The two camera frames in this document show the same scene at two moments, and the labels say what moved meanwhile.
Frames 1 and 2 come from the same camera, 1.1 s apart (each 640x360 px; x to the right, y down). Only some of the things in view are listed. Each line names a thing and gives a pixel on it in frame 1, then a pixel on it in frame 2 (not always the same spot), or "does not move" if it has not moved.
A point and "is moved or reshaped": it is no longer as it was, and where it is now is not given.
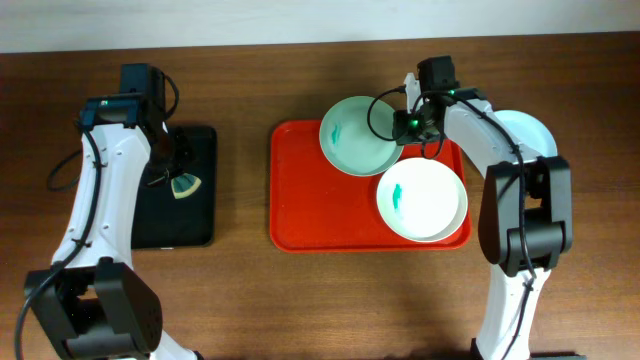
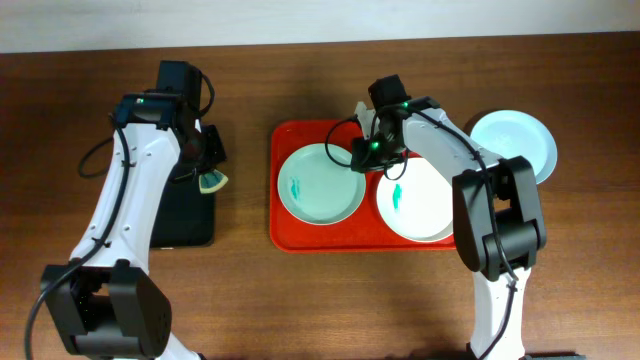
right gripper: (399, 130) to (364, 162)
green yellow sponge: (184, 185) to (212, 181)
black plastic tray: (163, 222) does not move
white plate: (422, 200) does not move
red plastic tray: (315, 207) does not move
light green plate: (357, 136) is moved or reshaped
